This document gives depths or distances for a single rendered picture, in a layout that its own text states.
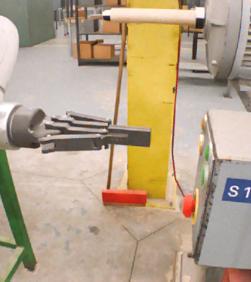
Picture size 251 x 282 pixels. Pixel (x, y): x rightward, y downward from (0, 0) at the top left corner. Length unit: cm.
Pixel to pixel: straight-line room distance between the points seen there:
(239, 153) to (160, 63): 123
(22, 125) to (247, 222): 38
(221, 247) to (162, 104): 126
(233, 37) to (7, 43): 44
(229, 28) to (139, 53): 107
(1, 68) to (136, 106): 114
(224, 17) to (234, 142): 24
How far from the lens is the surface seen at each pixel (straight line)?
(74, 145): 45
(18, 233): 140
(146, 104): 162
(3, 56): 60
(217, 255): 45
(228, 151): 35
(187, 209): 46
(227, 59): 54
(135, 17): 62
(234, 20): 51
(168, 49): 153
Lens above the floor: 129
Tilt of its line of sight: 28 degrees down
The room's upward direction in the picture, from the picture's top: straight up
